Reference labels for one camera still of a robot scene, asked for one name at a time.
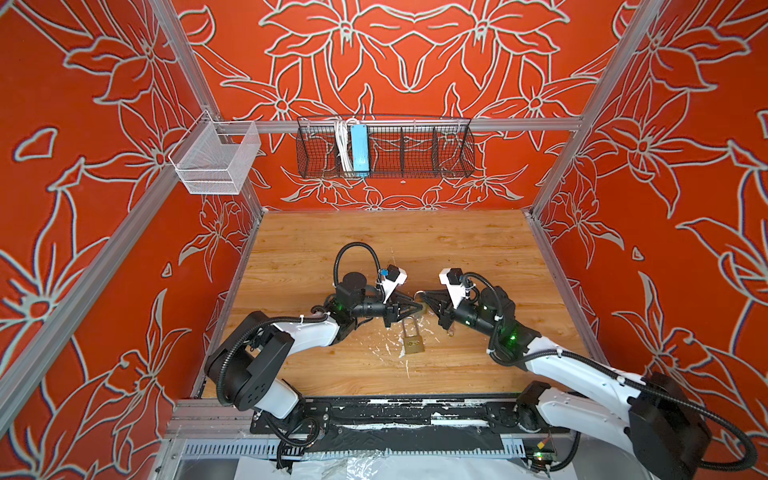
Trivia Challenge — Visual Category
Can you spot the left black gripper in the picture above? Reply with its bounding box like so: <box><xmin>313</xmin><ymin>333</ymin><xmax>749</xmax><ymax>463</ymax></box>
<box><xmin>349</xmin><ymin>292</ymin><xmax>420</xmax><ymax>329</ymax></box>

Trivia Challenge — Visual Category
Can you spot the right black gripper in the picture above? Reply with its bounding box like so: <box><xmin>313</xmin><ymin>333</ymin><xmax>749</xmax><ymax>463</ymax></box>
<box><xmin>420</xmin><ymin>289</ymin><xmax>504</xmax><ymax>342</ymax></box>

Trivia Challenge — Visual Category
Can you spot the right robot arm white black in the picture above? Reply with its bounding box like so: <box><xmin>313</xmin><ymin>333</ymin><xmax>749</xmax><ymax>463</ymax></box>
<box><xmin>418</xmin><ymin>268</ymin><xmax>758</xmax><ymax>479</ymax></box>

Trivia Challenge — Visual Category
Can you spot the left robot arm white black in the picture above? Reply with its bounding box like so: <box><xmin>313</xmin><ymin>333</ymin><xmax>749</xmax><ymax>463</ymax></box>
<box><xmin>205</xmin><ymin>242</ymin><xmax>420</xmax><ymax>420</ymax></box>

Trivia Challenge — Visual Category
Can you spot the long-shackle brass padlock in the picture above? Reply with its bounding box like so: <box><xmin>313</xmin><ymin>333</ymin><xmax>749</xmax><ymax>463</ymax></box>
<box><xmin>401</xmin><ymin>318</ymin><xmax>425</xmax><ymax>355</ymax></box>

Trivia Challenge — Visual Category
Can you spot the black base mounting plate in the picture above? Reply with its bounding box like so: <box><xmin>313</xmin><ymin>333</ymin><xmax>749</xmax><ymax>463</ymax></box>
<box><xmin>251</xmin><ymin>394</ymin><xmax>571</xmax><ymax>452</ymax></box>

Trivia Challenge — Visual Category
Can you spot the light blue box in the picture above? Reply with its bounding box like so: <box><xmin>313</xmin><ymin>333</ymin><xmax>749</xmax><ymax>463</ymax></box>
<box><xmin>350</xmin><ymin>124</ymin><xmax>370</xmax><ymax>177</ymax></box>

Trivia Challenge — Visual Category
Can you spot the black wire basket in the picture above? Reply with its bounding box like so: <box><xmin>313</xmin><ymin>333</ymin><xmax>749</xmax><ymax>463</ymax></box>
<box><xmin>296</xmin><ymin>114</ymin><xmax>477</xmax><ymax>180</ymax></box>

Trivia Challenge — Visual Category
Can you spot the white cables bundle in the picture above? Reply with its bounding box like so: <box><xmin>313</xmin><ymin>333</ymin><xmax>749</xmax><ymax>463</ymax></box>
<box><xmin>333</xmin><ymin>119</ymin><xmax>354</xmax><ymax>176</ymax></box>

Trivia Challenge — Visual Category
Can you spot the white wire basket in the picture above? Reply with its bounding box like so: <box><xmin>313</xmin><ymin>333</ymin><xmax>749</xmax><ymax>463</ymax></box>
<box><xmin>169</xmin><ymin>110</ymin><xmax>262</xmax><ymax>195</ymax></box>

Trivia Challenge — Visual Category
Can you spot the grey slotted cable duct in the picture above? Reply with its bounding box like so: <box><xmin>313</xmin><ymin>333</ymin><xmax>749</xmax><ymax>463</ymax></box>
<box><xmin>179</xmin><ymin>437</ymin><xmax>526</xmax><ymax>461</ymax></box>

